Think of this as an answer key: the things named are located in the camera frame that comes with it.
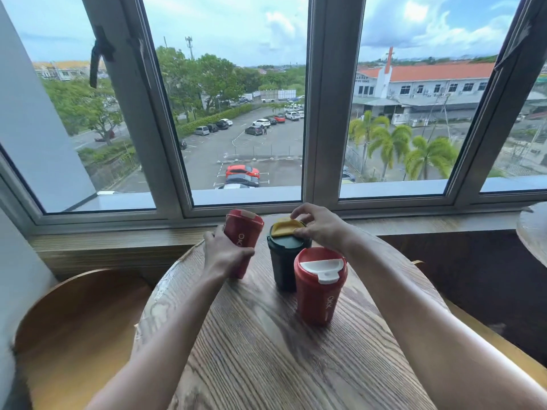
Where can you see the person's left hand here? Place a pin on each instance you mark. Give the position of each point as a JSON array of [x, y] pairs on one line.
[[222, 257]]

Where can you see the person's right hand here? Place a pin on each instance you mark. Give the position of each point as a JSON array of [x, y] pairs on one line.
[[327, 226]]

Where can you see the person's right thumb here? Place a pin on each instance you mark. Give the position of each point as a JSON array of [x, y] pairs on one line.
[[301, 221]]

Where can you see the person's left thumb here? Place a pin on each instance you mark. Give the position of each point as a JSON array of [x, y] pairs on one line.
[[244, 257]]

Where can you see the dark green cup yellow lid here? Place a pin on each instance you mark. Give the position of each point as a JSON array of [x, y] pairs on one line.
[[284, 260]]

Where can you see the person's right forearm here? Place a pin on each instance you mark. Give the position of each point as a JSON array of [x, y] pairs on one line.
[[427, 328]]

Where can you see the person's left forearm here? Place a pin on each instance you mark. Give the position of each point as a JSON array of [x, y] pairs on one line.
[[171, 337]]

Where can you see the dark grey parked car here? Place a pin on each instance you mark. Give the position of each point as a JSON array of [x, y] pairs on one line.
[[242, 180]]

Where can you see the red travel cup white lid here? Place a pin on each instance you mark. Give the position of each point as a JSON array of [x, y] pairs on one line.
[[318, 294]]

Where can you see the red parked car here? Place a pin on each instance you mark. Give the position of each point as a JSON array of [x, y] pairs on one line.
[[242, 170]]

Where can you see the row of parked cars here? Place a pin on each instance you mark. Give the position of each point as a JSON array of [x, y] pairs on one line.
[[265, 121]]

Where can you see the palm tree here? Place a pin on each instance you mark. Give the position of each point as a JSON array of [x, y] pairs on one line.
[[429, 155], [367, 128], [391, 143]]

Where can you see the large green tree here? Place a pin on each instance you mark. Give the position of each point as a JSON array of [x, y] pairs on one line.
[[213, 78]]

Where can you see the round wooden chair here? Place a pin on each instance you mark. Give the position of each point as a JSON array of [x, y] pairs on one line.
[[81, 328]]

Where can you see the white building orange roof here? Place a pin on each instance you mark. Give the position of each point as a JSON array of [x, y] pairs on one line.
[[431, 87]]

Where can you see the wooden chair yellow edge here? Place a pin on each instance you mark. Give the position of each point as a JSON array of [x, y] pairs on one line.
[[491, 337]]

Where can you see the round wooden side table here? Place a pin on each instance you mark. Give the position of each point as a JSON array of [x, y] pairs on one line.
[[534, 234]]

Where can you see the grey window frame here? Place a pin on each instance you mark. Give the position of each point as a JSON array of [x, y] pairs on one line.
[[333, 123]]

